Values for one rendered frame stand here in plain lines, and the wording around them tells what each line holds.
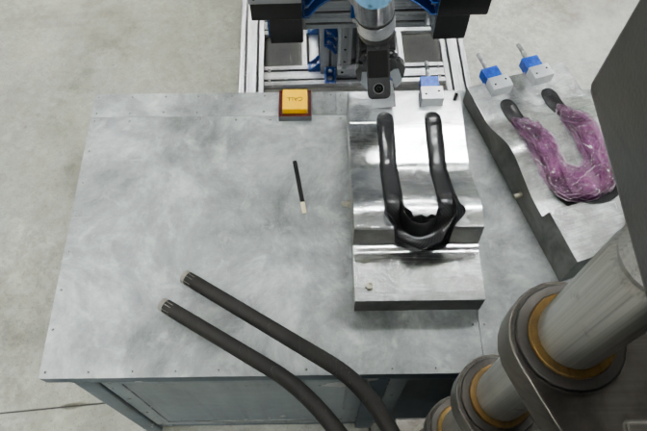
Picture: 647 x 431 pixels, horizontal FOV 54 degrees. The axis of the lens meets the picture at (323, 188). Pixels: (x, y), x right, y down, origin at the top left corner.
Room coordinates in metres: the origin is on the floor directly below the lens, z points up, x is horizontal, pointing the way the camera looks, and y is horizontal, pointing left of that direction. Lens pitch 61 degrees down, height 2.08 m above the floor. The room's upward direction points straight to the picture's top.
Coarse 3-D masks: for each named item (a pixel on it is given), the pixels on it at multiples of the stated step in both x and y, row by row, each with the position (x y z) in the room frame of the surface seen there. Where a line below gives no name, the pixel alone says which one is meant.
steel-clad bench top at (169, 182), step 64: (128, 128) 0.88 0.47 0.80; (192, 128) 0.88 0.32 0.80; (256, 128) 0.88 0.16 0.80; (320, 128) 0.88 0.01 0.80; (128, 192) 0.70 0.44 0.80; (192, 192) 0.70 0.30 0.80; (256, 192) 0.70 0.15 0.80; (320, 192) 0.70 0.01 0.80; (64, 256) 0.55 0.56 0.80; (128, 256) 0.55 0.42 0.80; (192, 256) 0.55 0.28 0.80; (256, 256) 0.55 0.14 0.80; (320, 256) 0.55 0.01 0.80; (512, 256) 0.55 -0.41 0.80; (64, 320) 0.40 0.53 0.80; (128, 320) 0.40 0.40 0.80; (320, 320) 0.40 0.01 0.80; (384, 320) 0.40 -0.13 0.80; (448, 320) 0.40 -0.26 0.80
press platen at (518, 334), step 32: (544, 288) 0.20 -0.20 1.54; (512, 320) 0.17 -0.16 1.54; (512, 352) 0.14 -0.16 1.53; (544, 352) 0.14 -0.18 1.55; (640, 352) 0.14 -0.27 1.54; (512, 384) 0.13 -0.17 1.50; (544, 384) 0.12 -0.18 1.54; (576, 384) 0.12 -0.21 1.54; (608, 384) 0.12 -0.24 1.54; (640, 384) 0.12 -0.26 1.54; (544, 416) 0.09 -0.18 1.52; (576, 416) 0.09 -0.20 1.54; (608, 416) 0.09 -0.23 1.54; (640, 416) 0.09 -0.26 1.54
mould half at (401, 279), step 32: (352, 96) 0.91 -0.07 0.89; (416, 96) 0.91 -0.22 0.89; (448, 96) 0.91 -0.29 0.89; (352, 128) 0.82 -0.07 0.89; (416, 128) 0.82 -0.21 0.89; (448, 128) 0.82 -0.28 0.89; (352, 160) 0.74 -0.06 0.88; (416, 160) 0.74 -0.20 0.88; (448, 160) 0.74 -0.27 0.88; (352, 192) 0.64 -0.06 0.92; (416, 192) 0.64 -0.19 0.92; (352, 224) 0.58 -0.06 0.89; (384, 224) 0.56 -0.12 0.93; (480, 224) 0.56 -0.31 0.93; (352, 256) 0.53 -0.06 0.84; (384, 256) 0.52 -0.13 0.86; (416, 256) 0.52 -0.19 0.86; (448, 256) 0.52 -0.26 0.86; (384, 288) 0.45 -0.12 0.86; (416, 288) 0.45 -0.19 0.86; (448, 288) 0.45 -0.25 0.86; (480, 288) 0.45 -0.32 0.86
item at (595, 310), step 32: (608, 256) 0.16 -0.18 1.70; (576, 288) 0.16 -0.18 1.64; (608, 288) 0.15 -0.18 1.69; (640, 288) 0.14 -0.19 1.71; (544, 320) 0.16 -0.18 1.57; (576, 320) 0.14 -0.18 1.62; (608, 320) 0.13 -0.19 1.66; (640, 320) 0.13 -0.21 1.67; (576, 352) 0.13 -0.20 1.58; (608, 352) 0.13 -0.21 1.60; (480, 384) 0.16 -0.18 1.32; (448, 416) 0.17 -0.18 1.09; (512, 416) 0.13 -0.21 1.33
